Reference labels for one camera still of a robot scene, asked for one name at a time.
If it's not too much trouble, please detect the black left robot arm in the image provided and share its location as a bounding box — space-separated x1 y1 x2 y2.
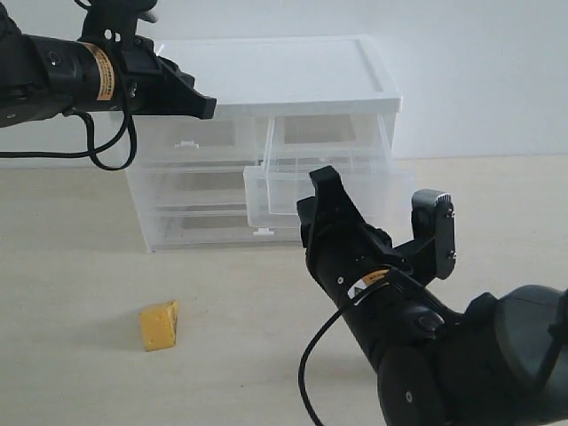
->
1 1 217 128

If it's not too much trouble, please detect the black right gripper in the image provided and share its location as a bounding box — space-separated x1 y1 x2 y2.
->
296 165 412 306

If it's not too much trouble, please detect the white plastic drawer cabinet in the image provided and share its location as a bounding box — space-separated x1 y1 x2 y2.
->
107 34 404 255

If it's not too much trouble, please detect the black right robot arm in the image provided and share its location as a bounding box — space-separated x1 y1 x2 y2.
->
296 166 567 425

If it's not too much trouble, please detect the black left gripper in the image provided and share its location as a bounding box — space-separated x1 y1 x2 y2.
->
91 37 217 120

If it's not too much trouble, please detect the bottom wide clear drawer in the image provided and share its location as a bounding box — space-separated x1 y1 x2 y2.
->
139 209 299 251

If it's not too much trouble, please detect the yellow cheese wedge toy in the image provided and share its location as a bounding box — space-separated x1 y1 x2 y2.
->
138 300 178 351

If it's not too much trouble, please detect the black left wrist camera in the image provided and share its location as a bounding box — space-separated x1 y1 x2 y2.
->
75 0 158 46

